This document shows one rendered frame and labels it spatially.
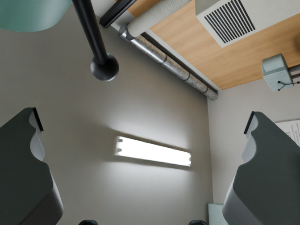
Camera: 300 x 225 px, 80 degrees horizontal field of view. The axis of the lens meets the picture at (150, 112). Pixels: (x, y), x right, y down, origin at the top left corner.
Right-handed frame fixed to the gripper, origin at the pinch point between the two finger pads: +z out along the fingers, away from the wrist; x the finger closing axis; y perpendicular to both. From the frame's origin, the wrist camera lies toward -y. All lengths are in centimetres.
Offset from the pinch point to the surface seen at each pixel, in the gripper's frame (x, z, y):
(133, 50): -16, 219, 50
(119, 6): -26, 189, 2
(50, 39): -81, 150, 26
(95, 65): -5.9, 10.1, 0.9
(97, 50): -4.9, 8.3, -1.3
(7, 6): -15.8, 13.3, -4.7
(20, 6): -14.6, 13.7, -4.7
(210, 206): 97, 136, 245
